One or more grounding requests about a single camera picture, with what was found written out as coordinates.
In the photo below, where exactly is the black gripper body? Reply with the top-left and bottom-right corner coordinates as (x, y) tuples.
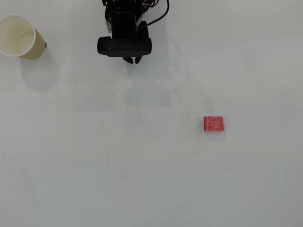
(105, 4), (150, 38)

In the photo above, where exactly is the red foam cube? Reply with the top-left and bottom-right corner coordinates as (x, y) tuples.
(204, 115), (225, 132)

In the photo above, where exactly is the beige paper cup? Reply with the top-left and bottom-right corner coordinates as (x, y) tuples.
(0, 14), (47, 60)

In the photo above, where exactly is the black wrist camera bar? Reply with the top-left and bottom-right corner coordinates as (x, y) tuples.
(97, 36), (152, 58)

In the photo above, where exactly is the red servo wire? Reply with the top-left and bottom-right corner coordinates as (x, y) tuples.
(141, 0), (159, 10)

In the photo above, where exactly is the black camera cable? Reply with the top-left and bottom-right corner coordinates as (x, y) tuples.
(136, 0), (171, 38)

